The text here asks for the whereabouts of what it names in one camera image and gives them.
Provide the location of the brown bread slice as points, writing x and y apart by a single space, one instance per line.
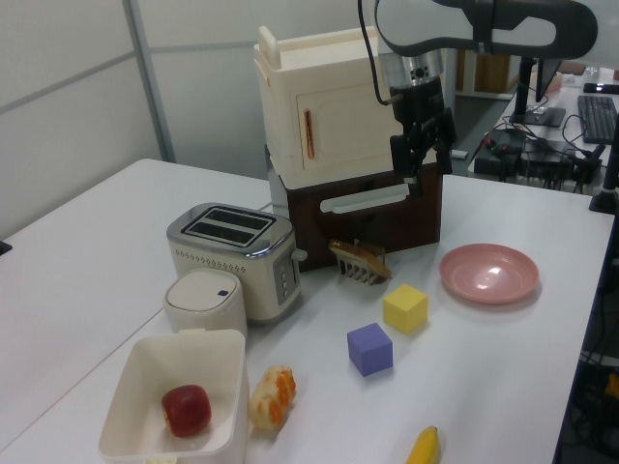
362 258

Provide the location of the pink plate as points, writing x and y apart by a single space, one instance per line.
488 275

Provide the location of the orange white pastry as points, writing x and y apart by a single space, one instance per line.
271 398

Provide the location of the black monitor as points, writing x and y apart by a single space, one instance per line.
549 77

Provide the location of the wooden shelf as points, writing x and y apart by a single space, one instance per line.
486 72

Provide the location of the black keyboard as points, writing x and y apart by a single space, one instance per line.
599 118

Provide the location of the red apple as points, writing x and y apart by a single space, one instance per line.
186 411

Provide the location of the cream lidded bin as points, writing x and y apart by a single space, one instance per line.
203 296

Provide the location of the metal toast rack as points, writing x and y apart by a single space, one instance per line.
357 274

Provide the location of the yellow banana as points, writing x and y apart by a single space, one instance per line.
425 447

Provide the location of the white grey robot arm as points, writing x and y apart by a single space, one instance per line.
527 34

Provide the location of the cream silver two-slot toaster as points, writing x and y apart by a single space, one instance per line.
217 266

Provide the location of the yellow cube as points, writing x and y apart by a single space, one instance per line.
405 309

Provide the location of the white open plastic box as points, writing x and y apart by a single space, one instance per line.
145 367

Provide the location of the purple cube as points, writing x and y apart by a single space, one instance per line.
370 350

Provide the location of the black monitor stand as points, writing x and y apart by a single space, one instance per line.
524 96

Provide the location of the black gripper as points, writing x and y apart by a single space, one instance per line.
420 106

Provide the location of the black clamp post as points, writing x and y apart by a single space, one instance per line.
608 188

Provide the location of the black flat device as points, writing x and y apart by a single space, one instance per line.
599 88

